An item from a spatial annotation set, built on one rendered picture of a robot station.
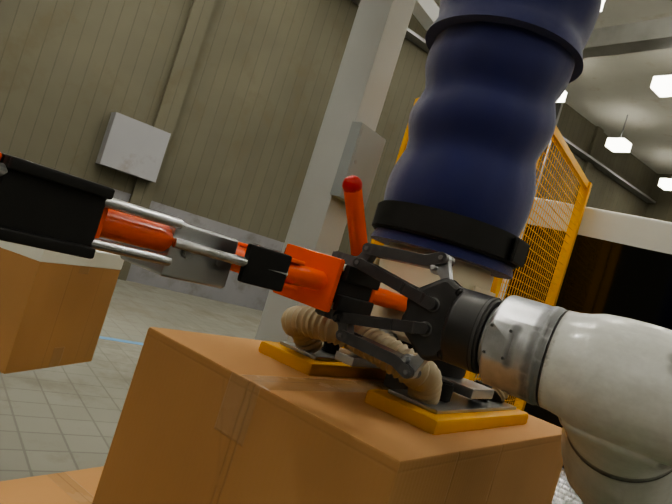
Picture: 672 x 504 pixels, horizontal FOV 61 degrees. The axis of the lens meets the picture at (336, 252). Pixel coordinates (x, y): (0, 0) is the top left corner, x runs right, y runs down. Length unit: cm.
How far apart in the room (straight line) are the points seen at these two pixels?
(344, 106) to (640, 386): 199
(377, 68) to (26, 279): 147
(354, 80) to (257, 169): 779
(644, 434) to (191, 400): 47
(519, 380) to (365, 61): 198
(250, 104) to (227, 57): 82
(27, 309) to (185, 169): 777
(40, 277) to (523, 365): 161
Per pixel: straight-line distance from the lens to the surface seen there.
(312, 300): 62
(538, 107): 86
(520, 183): 83
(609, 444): 53
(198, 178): 966
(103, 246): 43
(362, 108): 233
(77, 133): 913
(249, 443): 65
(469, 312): 54
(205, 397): 70
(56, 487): 155
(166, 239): 46
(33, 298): 193
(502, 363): 52
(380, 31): 242
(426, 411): 70
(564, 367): 50
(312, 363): 77
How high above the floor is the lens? 122
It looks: 1 degrees up
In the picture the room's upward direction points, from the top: 17 degrees clockwise
